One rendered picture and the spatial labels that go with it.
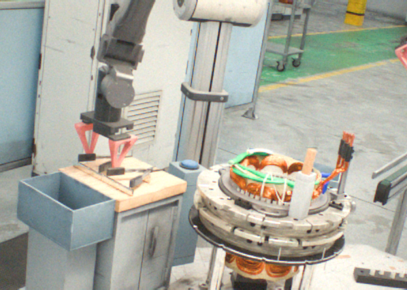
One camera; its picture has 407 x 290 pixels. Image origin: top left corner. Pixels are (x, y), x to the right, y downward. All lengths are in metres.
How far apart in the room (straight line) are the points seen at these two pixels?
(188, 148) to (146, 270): 0.44
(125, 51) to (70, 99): 2.32
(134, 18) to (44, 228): 0.44
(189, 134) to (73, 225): 0.62
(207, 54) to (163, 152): 2.45
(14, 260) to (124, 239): 1.88
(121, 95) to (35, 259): 0.38
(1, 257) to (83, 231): 1.97
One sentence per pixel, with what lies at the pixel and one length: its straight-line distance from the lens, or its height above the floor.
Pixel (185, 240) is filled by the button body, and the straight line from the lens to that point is 1.70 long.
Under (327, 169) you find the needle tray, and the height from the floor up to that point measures 1.06.
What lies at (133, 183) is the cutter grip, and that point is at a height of 1.09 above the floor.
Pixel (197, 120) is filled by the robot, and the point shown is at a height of 1.10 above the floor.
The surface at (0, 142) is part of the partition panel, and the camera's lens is 3.92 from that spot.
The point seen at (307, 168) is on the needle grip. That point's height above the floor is 1.20.
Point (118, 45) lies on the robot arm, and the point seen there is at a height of 1.34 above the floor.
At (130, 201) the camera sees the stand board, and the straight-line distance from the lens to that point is 1.35.
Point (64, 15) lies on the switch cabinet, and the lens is 3.67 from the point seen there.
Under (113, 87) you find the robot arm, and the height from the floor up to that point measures 1.27.
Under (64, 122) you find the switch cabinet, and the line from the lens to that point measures 3.74.
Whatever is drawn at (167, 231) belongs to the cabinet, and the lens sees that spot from 1.50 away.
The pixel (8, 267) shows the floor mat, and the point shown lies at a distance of 3.19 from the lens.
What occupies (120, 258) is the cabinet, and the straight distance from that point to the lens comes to 1.42.
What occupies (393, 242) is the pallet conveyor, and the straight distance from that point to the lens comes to 3.16.
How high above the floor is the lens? 1.60
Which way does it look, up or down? 18 degrees down
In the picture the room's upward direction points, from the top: 9 degrees clockwise
